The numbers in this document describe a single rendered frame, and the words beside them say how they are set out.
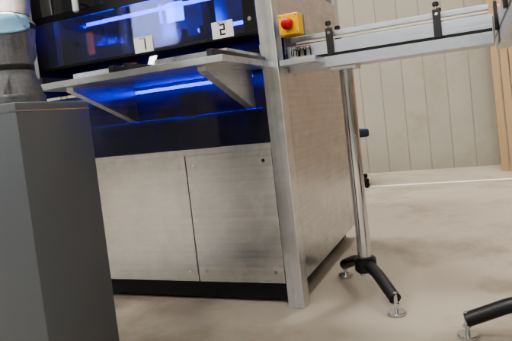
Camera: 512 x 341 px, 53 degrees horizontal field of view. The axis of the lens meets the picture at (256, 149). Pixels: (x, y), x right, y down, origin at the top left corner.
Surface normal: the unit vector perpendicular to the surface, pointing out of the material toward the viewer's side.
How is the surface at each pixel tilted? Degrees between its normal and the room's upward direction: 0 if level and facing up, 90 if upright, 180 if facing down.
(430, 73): 90
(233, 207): 90
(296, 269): 90
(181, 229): 90
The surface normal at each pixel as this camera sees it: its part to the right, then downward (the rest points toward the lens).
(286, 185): -0.39, 0.11
